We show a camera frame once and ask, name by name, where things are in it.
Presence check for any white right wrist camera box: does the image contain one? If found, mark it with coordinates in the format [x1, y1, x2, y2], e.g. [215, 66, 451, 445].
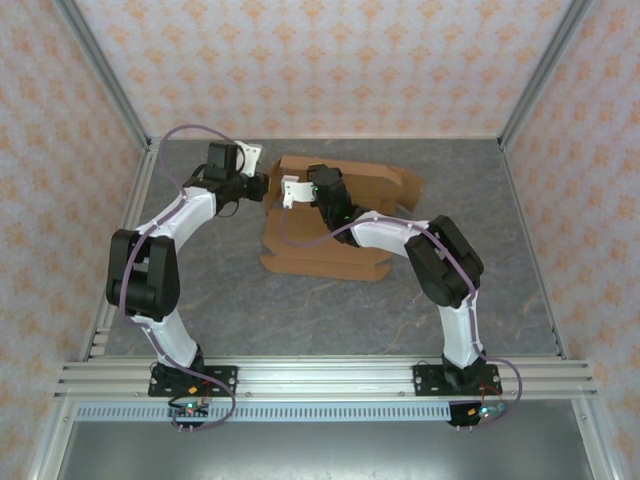
[280, 175, 316, 210]

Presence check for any aluminium frame post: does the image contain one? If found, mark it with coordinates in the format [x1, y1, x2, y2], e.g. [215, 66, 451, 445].
[497, 0, 599, 151]
[53, 0, 154, 151]

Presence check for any brown cardboard box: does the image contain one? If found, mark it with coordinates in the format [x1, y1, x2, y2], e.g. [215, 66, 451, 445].
[258, 154, 424, 284]

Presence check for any grey metal panel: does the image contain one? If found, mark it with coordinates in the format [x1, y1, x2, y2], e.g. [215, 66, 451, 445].
[54, 419, 596, 480]

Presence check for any aluminium side rail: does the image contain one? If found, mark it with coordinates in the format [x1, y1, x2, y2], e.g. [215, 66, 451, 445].
[82, 139, 161, 361]
[499, 139, 569, 361]

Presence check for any aluminium lower frame bar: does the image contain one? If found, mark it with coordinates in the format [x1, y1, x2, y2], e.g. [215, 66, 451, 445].
[572, 399, 619, 480]
[27, 399, 76, 480]

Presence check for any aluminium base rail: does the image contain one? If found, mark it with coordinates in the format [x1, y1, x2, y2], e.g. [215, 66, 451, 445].
[53, 357, 599, 401]

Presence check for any grey slotted cable duct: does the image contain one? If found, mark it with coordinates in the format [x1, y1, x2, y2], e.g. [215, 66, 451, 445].
[74, 403, 506, 424]

